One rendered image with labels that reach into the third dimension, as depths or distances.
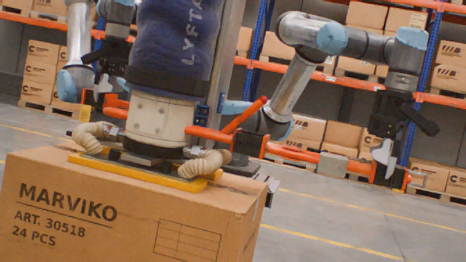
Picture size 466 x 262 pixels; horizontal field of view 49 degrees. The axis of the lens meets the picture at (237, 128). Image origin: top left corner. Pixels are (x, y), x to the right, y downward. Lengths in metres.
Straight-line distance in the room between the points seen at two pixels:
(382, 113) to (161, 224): 0.59
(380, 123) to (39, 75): 8.87
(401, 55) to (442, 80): 7.38
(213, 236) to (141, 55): 0.48
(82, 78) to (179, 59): 0.75
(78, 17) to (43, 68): 7.77
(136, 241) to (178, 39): 0.49
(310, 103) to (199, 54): 8.53
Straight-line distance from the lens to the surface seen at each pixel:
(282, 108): 1.87
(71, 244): 1.32
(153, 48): 1.29
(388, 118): 1.29
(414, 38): 1.29
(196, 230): 1.19
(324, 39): 1.31
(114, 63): 1.70
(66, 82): 1.96
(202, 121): 2.08
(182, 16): 1.29
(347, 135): 9.00
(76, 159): 1.34
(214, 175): 1.41
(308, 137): 8.47
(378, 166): 1.29
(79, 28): 2.07
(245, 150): 1.29
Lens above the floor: 1.38
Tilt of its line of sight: 6 degrees down
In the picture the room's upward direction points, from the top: 11 degrees clockwise
